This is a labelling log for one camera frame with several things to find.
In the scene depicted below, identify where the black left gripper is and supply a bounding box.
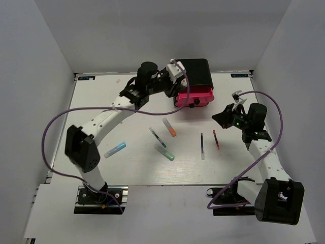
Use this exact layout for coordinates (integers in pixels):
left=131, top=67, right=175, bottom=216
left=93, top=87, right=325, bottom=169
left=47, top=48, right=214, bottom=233
left=147, top=67, right=186, bottom=99

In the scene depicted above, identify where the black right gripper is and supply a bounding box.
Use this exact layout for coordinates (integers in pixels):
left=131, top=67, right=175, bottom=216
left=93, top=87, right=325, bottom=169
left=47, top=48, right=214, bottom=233
left=212, top=103, right=251, bottom=130

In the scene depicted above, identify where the black drawer cabinet shell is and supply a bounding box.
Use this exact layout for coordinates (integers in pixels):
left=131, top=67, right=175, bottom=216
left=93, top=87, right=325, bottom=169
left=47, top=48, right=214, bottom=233
left=176, top=58, right=214, bottom=89

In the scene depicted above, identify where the pink top drawer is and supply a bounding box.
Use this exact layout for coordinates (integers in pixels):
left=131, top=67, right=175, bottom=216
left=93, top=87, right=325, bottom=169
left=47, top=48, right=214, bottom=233
left=174, top=85, right=214, bottom=108

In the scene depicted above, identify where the orange highlighter pen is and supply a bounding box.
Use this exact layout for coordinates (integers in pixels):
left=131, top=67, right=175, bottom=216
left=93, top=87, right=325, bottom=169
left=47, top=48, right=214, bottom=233
left=162, top=118, right=177, bottom=137

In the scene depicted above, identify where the green gel pen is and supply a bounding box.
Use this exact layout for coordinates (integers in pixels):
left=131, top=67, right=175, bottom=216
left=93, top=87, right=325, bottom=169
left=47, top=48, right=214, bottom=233
left=149, top=127, right=167, bottom=148

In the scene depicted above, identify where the green highlighter pen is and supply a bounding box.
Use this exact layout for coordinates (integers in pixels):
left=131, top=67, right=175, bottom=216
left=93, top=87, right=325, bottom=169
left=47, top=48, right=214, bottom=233
left=154, top=144, right=175, bottom=161

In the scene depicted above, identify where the blue highlighter pen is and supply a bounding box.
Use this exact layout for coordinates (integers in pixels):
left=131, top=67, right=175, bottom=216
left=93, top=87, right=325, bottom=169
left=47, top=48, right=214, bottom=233
left=104, top=142, right=126, bottom=158

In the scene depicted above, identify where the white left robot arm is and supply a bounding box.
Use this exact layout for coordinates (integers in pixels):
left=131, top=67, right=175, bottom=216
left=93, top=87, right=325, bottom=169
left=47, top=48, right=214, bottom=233
left=64, top=59, right=189, bottom=203

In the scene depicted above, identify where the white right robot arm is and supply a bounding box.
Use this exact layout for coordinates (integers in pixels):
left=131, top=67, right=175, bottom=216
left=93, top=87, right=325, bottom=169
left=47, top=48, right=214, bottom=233
left=208, top=103, right=305, bottom=225

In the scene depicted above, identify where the red gel pen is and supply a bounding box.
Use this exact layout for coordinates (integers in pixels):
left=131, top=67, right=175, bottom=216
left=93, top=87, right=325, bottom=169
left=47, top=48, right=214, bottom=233
left=213, top=130, right=220, bottom=150

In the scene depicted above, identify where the purple gel pen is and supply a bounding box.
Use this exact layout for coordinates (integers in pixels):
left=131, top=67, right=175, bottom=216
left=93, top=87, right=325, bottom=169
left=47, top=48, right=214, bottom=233
left=200, top=133, right=205, bottom=160

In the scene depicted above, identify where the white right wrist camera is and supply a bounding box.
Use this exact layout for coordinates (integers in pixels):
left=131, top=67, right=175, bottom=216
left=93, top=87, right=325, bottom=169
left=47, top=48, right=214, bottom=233
left=232, top=90, right=247, bottom=111

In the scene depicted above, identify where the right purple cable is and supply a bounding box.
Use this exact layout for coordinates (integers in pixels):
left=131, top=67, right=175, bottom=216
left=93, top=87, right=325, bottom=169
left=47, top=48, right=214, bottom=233
left=207, top=90, right=284, bottom=210

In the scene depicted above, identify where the purple cable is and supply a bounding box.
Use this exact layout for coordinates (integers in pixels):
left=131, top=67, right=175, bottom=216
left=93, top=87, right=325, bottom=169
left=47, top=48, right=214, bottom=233
left=42, top=60, right=191, bottom=214
left=207, top=90, right=284, bottom=210

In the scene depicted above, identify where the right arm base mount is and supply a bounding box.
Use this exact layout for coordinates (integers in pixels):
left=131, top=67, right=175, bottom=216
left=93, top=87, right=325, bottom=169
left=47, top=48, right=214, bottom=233
left=212, top=176, right=261, bottom=216

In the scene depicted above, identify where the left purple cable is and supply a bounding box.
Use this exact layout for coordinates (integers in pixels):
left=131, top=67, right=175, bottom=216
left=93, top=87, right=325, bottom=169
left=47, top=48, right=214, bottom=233
left=42, top=60, right=191, bottom=214

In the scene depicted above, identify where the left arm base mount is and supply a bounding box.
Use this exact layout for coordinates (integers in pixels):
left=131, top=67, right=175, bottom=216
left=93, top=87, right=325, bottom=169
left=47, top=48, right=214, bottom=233
left=74, top=186, right=128, bottom=215

